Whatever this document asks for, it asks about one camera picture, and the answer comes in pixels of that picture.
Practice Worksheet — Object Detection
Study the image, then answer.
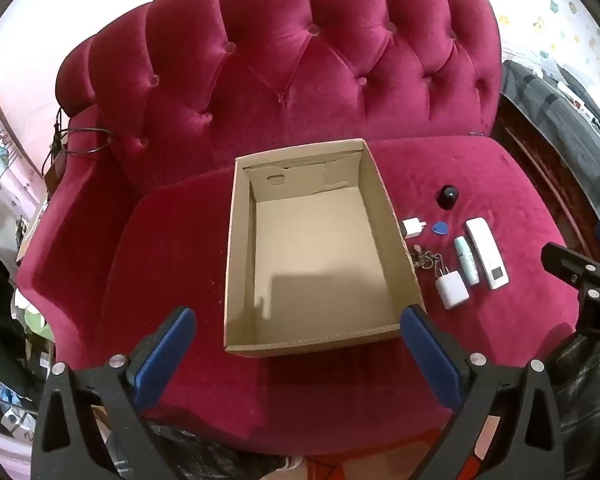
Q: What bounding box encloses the white remote control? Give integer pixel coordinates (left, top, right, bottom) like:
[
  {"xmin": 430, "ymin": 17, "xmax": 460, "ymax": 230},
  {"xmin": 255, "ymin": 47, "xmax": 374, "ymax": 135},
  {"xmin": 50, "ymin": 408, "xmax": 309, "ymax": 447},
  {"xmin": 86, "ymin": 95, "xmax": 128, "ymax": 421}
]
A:
[{"xmin": 465, "ymin": 217, "xmax": 509, "ymax": 290}]

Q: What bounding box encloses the white and teal tube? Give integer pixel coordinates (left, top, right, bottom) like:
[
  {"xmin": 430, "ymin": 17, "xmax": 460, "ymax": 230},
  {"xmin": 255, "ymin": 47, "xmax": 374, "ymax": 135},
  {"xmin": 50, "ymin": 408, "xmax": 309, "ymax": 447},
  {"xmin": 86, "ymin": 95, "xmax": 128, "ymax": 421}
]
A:
[{"xmin": 454, "ymin": 236, "xmax": 480, "ymax": 286}]

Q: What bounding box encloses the large white charger plug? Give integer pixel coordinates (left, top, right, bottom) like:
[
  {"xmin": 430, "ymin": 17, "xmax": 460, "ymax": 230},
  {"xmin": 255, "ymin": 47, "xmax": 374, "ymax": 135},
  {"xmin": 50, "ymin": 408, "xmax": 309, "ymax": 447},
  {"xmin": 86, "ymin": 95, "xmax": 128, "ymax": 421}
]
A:
[{"xmin": 434, "ymin": 266, "xmax": 469, "ymax": 310}]

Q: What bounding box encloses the blue teardrop key fob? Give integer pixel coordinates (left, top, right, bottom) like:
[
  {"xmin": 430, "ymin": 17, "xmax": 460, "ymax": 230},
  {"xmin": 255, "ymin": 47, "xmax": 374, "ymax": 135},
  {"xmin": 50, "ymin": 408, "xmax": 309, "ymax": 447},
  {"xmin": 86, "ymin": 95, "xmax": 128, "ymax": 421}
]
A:
[{"xmin": 431, "ymin": 221, "xmax": 449, "ymax": 236}]

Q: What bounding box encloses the metal keychain with charms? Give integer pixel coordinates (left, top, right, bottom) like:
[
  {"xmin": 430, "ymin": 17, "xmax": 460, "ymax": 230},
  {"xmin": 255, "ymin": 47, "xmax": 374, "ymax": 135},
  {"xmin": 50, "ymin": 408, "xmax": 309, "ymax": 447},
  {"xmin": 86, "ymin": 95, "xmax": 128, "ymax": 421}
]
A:
[{"xmin": 413, "ymin": 244, "xmax": 444, "ymax": 272}]

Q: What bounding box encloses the cardboard box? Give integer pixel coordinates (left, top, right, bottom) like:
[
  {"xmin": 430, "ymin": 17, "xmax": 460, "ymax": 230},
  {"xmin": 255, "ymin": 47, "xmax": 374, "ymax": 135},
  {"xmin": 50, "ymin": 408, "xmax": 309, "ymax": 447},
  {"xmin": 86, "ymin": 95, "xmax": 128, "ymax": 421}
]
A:
[{"xmin": 224, "ymin": 139, "xmax": 424, "ymax": 358}]

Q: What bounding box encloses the grey plaid blanket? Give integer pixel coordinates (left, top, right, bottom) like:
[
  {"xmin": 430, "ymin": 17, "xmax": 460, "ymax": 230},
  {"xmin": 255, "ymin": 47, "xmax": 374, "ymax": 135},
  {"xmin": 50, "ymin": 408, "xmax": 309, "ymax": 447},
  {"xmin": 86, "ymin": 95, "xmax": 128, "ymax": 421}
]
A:
[{"xmin": 502, "ymin": 60, "xmax": 600, "ymax": 218}]

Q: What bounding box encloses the small white charger plug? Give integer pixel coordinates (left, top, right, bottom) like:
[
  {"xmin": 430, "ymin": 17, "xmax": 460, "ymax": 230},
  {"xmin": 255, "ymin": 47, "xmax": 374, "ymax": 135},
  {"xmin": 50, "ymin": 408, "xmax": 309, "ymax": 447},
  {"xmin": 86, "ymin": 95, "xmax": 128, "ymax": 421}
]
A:
[{"xmin": 402, "ymin": 218, "xmax": 427, "ymax": 238}]

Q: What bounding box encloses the black cable on armrest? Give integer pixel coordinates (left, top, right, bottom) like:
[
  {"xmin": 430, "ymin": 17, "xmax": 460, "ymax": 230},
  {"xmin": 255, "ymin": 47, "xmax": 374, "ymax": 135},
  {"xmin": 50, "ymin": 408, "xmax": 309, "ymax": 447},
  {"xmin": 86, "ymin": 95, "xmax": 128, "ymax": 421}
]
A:
[{"xmin": 49, "ymin": 106, "xmax": 114, "ymax": 162}]

